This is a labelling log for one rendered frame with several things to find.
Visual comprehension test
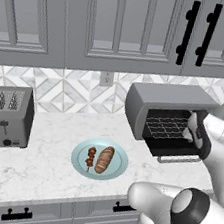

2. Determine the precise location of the black toaster oven door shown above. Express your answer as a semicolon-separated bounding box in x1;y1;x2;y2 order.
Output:
141;134;206;165

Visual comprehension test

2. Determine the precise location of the grey toaster oven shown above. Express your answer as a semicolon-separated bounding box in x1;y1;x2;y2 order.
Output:
117;75;222;171

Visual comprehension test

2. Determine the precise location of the black wire oven rack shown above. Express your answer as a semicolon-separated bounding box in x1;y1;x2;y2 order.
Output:
143;112;194;144

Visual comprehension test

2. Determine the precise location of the black toaster lever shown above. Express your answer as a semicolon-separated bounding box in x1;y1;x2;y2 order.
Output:
0;119;11;137

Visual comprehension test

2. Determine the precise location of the grey oven door handle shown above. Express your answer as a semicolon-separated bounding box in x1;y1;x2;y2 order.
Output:
155;149;203;170

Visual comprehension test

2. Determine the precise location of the white wall outlet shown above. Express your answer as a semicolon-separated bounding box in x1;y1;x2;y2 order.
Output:
98;69;116;89

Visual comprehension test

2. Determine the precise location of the black cupboard door handle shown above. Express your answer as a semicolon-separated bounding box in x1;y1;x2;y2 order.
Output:
173;0;202;68
192;0;224;70

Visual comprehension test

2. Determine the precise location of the pale blue round plate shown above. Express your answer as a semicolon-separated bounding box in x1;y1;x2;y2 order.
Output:
68;134;132;185

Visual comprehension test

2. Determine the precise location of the brown baguette bread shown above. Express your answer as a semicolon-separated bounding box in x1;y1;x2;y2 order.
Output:
93;143;116;177

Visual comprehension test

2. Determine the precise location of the black toaster knob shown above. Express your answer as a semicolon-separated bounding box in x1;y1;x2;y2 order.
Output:
1;138;13;148

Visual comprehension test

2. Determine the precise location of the kebab skewer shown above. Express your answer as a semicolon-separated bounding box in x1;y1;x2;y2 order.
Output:
82;145;99;174

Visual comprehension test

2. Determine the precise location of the grey drawer front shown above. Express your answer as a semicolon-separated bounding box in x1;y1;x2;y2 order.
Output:
0;191;76;224
71;191;144;224

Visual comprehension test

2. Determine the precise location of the grey slot toaster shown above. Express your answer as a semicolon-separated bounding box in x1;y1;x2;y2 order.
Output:
0;82;40;156

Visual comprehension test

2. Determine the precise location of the black drawer handle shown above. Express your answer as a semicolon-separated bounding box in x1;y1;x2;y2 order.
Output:
111;200;137;216
0;203;35;224

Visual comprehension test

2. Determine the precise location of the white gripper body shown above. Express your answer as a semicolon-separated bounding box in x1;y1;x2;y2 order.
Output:
182;109;207;150

